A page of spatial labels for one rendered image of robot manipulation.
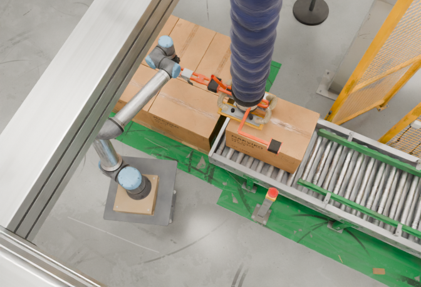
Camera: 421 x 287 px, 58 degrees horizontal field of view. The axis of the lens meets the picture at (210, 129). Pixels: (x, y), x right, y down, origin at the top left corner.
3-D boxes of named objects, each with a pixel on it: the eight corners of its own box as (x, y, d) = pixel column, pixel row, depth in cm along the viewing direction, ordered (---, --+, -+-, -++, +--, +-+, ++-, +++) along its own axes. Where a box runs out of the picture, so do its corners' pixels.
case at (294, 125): (310, 131, 322) (320, 113, 285) (293, 174, 310) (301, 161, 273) (244, 106, 334) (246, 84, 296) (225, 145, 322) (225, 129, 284)
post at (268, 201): (265, 212, 355) (279, 191, 261) (263, 219, 353) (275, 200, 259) (259, 208, 356) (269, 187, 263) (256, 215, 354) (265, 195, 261)
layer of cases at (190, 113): (252, 67, 392) (255, 46, 354) (210, 152, 363) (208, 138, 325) (151, 27, 415) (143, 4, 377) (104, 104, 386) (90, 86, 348)
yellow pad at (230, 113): (266, 118, 272) (267, 116, 267) (260, 130, 269) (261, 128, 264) (222, 101, 278) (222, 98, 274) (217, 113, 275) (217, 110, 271)
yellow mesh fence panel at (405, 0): (383, 98, 389) (539, -78, 192) (388, 106, 385) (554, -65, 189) (309, 135, 379) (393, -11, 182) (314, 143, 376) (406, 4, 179)
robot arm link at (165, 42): (153, 42, 240) (163, 31, 242) (157, 52, 251) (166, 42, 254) (165, 49, 237) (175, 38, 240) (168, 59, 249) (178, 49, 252)
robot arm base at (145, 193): (146, 203, 280) (143, 199, 271) (123, 196, 284) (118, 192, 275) (155, 178, 287) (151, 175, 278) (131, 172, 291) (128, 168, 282)
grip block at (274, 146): (282, 144, 254) (283, 141, 249) (277, 155, 251) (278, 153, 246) (270, 139, 255) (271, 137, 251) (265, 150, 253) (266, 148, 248)
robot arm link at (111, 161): (117, 185, 276) (87, 133, 211) (100, 172, 281) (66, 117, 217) (131, 170, 282) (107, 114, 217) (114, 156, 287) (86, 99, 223)
